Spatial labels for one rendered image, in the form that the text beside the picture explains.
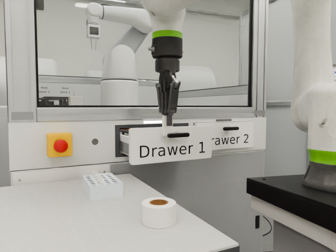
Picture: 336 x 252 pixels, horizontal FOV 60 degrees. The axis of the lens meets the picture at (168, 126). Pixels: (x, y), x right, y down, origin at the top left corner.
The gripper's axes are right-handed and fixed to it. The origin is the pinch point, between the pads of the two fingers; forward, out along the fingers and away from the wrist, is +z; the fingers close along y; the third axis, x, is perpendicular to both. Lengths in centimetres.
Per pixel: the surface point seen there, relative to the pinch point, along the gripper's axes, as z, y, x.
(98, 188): 14.4, 9.1, -23.5
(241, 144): 10.0, -15.7, 42.4
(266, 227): 94, -94, 137
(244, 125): 2.0, -15.7, 43.8
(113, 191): 15.6, 9.1, -19.7
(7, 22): -30, -18, -43
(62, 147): 6.0, -10.2, -29.7
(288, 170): 54, -109, 177
